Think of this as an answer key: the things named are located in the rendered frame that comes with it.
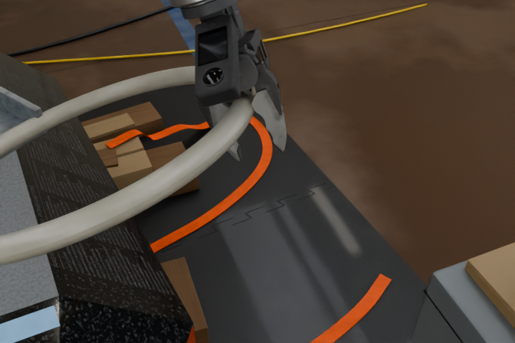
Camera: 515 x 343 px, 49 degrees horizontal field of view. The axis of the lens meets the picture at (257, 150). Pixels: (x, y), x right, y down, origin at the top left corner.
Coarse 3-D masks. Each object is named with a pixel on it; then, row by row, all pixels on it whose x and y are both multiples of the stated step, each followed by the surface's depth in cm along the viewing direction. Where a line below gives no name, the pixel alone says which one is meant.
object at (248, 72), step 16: (224, 0) 64; (192, 16) 65; (208, 16) 67; (240, 16) 72; (240, 32) 71; (256, 32) 71; (240, 48) 67; (256, 48) 70; (240, 64) 67; (240, 80) 68; (256, 80) 68
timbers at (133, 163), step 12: (96, 144) 234; (120, 144) 234; (132, 144) 234; (120, 156) 228; (132, 156) 228; (144, 156) 228; (108, 168) 222; (120, 168) 222; (132, 168) 222; (144, 168) 222; (120, 180) 220; (132, 180) 223
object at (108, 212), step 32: (96, 96) 97; (128, 96) 98; (32, 128) 93; (224, 128) 64; (192, 160) 60; (128, 192) 56; (160, 192) 57; (64, 224) 55; (96, 224) 55; (0, 256) 55; (32, 256) 56
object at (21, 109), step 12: (0, 96) 99; (12, 96) 97; (0, 108) 102; (12, 108) 98; (24, 108) 95; (36, 108) 94; (0, 120) 99; (12, 120) 99; (24, 120) 98; (0, 132) 96; (24, 144) 94
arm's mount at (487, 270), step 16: (480, 256) 102; (496, 256) 102; (512, 256) 101; (480, 272) 99; (496, 272) 99; (512, 272) 99; (496, 288) 96; (512, 288) 96; (496, 304) 97; (512, 304) 93; (512, 320) 93
